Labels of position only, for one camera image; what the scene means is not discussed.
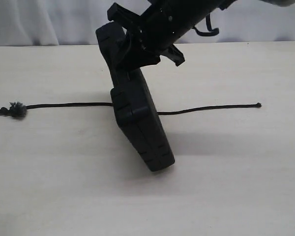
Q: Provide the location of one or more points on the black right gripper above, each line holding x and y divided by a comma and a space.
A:
149, 36

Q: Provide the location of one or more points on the white backdrop curtain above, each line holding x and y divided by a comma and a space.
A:
73, 22

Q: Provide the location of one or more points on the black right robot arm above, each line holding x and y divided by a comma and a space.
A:
187, 13

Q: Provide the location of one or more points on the black plastic carry case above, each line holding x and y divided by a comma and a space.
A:
134, 109

